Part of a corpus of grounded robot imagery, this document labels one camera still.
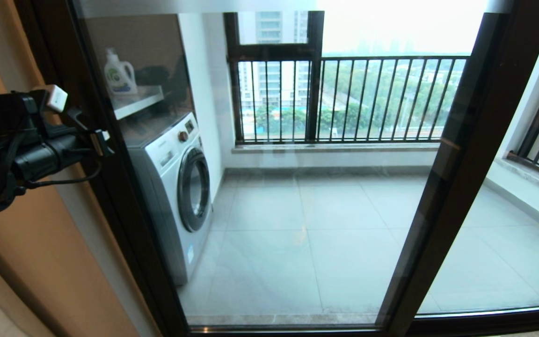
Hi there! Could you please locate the dark brown sliding glass door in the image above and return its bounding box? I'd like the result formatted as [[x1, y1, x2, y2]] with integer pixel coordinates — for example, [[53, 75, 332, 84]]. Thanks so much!
[[15, 0, 539, 337]]

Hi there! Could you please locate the white front-load washing machine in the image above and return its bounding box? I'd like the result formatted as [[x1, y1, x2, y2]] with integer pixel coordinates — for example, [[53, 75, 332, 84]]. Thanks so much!
[[124, 111, 213, 286]]

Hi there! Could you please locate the dark window frame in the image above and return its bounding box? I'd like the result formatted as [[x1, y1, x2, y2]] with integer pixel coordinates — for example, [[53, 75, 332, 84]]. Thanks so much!
[[224, 12, 325, 144]]

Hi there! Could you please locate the long black balcony railing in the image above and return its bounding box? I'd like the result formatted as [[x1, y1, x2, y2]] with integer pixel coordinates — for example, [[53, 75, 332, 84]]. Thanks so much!
[[230, 55, 469, 144]]

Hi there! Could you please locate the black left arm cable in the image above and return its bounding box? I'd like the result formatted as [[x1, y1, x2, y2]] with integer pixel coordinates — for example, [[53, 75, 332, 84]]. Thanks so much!
[[24, 159, 102, 190]]

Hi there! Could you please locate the long grey stone window sill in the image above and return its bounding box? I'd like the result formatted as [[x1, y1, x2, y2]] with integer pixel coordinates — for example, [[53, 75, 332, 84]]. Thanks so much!
[[232, 142, 440, 154]]

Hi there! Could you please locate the short grey stone side sill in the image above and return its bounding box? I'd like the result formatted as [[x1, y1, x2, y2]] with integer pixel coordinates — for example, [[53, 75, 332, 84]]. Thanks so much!
[[494, 158, 539, 203]]

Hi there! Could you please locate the white detergent bottle green label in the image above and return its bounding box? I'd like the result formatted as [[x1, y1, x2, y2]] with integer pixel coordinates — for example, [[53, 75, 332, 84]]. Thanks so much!
[[104, 48, 138, 96]]

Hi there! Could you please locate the white cable plug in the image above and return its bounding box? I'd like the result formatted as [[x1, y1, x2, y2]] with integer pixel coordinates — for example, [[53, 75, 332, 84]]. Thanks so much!
[[44, 84, 69, 113]]

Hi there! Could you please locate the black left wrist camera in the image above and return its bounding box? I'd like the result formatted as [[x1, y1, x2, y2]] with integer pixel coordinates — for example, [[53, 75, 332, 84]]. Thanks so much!
[[0, 91, 48, 141]]

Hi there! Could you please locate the dark brown fixed glass panel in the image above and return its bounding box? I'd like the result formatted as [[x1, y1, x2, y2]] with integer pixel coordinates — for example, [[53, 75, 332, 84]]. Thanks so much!
[[382, 0, 539, 335]]

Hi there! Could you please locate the white wall shelf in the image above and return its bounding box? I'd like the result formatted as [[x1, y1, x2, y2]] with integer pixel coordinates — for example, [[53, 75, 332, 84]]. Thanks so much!
[[112, 86, 164, 121]]

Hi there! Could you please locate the black-framed balcony doorway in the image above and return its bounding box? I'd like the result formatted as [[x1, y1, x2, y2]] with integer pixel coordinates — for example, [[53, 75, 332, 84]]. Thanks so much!
[[12, 0, 539, 337]]

